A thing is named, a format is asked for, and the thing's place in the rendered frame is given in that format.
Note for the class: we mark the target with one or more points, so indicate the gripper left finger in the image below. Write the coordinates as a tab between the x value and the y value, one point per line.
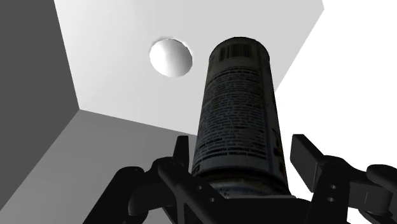
145	192

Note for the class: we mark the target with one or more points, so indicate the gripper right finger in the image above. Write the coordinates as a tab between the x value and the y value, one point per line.
335	183

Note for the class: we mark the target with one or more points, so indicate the dark grey printed spray can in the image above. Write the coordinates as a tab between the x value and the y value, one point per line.
235	124

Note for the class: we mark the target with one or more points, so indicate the round white ceiling light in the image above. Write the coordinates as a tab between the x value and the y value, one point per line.
170	57

